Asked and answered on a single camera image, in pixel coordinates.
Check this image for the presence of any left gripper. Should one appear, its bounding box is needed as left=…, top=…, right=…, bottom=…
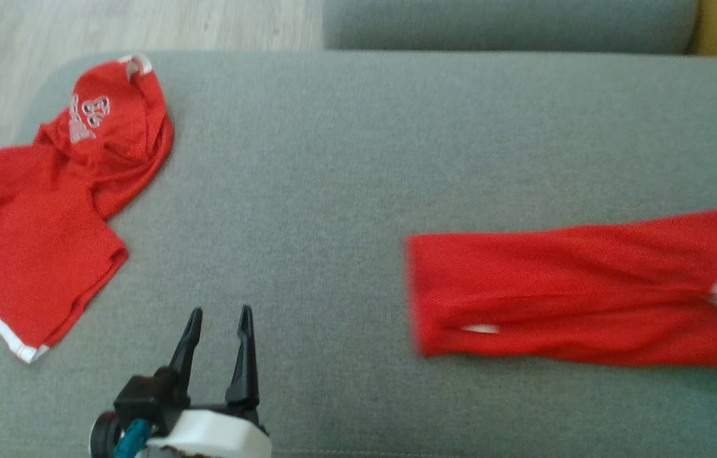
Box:
left=145, top=305, right=272, bottom=458

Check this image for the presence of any red jersey with number print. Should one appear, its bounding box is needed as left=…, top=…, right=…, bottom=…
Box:
left=0, top=53, right=176, bottom=364

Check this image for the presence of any red jersey with white panel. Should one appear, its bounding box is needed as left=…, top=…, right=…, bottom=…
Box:
left=404, top=205, right=717, bottom=368

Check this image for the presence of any large grey seat cushion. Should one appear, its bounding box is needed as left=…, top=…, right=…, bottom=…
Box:
left=0, top=50, right=717, bottom=458

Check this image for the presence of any grey sofa seat cushion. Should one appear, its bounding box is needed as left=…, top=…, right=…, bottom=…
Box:
left=322, top=0, right=699, bottom=55

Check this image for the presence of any teal camera cable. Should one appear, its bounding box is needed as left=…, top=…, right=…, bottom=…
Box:
left=113, top=419, right=150, bottom=458

